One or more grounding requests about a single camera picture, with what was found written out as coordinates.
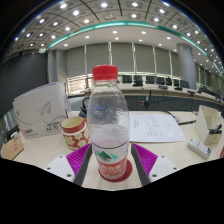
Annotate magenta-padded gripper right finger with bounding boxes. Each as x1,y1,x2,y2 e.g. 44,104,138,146
130,142,182,187

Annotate white paper carton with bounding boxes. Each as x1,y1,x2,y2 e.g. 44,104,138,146
12,81,72,140

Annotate long curved conference desk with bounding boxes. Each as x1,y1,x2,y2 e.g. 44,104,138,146
83,81,224,113

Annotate flat brown cardboard sheet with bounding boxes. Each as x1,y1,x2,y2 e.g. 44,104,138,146
0,133,25,161

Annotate black office chairs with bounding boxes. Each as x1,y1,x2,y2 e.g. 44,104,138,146
120,74,191,89

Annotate clear red-capped water bottle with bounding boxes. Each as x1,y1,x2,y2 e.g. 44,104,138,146
86,64,131,182

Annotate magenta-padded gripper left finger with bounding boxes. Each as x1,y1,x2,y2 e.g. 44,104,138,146
43,142,94,187

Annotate red floral mug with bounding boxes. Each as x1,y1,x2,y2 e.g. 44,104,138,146
60,115,91,152

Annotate white printed paper sheet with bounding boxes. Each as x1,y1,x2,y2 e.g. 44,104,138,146
128,112,187,144

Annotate black desk console with screen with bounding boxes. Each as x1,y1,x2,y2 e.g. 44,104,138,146
78,96,93,118

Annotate ceiling lights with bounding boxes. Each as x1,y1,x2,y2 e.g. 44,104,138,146
9,0,221,68

